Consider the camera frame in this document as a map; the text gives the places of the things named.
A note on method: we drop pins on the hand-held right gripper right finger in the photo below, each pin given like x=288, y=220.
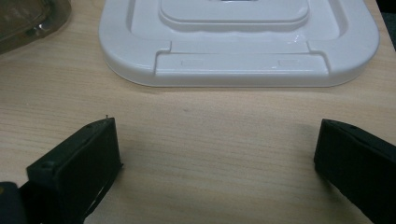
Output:
x=358, y=165

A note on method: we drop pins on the white plastic lid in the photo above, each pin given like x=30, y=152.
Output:
x=239, y=68

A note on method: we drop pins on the clear brown storage box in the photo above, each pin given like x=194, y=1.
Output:
x=25, y=25

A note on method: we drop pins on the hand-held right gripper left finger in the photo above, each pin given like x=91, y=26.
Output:
x=73, y=171

